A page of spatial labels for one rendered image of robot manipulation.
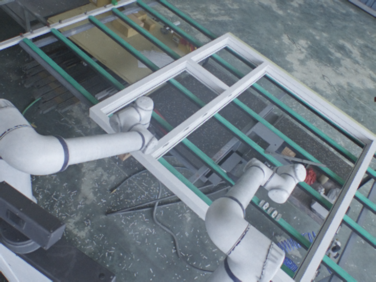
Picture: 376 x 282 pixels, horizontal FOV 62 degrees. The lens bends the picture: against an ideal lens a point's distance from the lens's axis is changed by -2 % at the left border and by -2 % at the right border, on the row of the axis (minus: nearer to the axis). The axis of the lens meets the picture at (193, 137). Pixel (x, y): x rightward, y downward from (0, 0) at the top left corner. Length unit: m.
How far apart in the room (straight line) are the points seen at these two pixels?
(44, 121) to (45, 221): 2.58
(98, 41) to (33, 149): 2.01
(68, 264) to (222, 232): 0.51
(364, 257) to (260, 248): 2.42
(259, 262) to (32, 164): 0.70
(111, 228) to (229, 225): 1.67
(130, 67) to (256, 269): 2.04
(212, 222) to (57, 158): 0.50
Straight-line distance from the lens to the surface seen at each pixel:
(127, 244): 2.51
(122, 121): 1.44
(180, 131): 1.90
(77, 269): 0.61
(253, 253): 0.98
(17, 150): 0.99
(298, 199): 2.40
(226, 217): 0.99
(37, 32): 2.59
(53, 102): 2.80
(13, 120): 1.04
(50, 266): 0.61
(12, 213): 0.56
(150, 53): 2.85
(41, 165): 1.00
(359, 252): 3.34
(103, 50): 2.81
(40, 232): 0.54
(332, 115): 2.67
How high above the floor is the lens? 2.37
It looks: 49 degrees down
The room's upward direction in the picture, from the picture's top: 23 degrees clockwise
